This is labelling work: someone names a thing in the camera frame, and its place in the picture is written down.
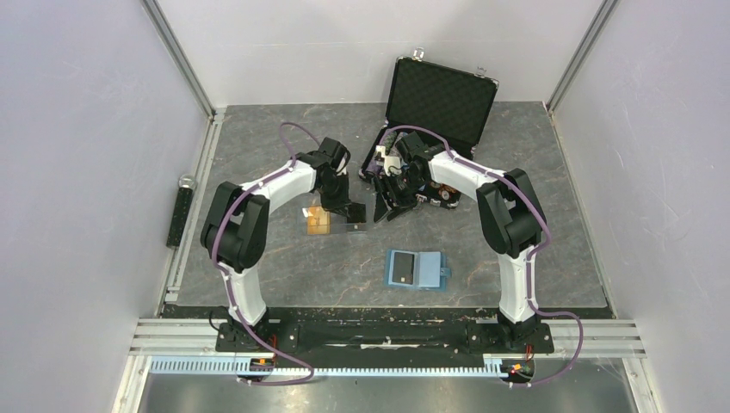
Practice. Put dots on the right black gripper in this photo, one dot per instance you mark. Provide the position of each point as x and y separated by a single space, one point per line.
385 206

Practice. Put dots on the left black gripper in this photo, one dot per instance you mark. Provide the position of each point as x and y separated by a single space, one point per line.
339 206

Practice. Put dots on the clear plastic card box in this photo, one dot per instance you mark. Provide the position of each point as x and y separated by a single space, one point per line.
337 222

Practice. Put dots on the black VIP credit card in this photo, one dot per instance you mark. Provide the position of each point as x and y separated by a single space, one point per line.
403 268

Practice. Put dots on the blue card holder wallet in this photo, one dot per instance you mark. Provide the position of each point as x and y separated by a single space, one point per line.
431 271

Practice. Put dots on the dark card stack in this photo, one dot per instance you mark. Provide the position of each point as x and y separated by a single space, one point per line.
356 218

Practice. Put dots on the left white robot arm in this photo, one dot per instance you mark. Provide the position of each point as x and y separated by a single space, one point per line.
236 227

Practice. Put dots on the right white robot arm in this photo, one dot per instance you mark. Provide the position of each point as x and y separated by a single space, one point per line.
511 219

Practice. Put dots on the black poker chip case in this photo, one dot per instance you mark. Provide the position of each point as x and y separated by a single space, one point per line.
452 103

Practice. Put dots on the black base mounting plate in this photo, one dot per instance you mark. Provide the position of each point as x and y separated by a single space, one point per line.
369 336

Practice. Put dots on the black microphone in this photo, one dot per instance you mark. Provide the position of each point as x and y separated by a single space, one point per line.
180 213

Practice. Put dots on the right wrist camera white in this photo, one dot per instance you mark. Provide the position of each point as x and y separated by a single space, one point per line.
390 165

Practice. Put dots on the white slotted cable duct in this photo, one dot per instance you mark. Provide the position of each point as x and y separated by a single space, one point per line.
243 366

